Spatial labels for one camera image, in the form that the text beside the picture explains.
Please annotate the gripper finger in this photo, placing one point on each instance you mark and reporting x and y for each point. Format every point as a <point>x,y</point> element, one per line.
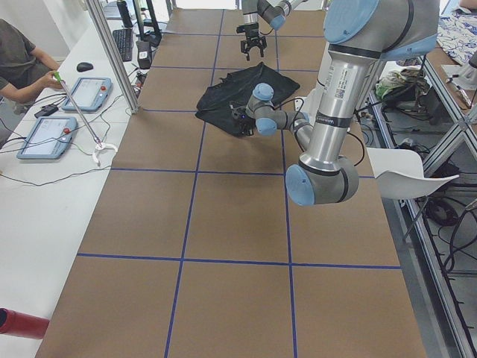
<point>261,43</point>
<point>245,50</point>

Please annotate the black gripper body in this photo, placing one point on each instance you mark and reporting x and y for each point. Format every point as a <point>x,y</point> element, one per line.
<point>247,123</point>
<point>250,33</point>

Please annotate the black graphic t-shirt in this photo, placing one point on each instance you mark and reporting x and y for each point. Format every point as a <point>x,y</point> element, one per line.
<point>235,90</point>

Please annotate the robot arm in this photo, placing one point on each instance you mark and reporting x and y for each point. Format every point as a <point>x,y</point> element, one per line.
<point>273,15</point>
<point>359,33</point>

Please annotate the person's hand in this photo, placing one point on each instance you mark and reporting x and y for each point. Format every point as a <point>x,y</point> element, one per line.
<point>49,80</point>

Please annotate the black keyboard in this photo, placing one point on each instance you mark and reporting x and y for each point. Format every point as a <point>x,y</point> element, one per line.
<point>123,39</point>

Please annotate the long grabber stick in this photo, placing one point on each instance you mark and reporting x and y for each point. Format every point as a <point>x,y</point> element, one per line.
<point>99,145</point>

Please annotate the upper teach pendant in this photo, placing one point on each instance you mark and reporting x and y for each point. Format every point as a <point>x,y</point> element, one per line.
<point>90,93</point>

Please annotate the teach pendant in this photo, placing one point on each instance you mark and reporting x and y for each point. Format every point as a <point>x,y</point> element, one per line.
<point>49,138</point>
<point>90,93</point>

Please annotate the white plastic chair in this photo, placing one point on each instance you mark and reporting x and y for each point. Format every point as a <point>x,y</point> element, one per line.
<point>399,174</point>

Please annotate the black computer mouse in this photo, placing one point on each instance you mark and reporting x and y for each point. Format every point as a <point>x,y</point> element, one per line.
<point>84,66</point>

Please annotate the lower teach pendant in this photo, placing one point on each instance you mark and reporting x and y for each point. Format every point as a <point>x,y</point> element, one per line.
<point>49,138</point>

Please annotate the small black device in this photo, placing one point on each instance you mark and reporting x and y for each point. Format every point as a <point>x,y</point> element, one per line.
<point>46,110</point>

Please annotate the seated person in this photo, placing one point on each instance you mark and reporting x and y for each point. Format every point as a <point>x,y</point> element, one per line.
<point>23,64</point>

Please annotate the red bottle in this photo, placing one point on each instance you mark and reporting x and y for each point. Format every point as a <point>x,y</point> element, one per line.
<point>23,325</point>

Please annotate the aluminium frame post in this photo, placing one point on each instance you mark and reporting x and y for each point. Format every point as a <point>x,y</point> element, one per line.
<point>105,34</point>

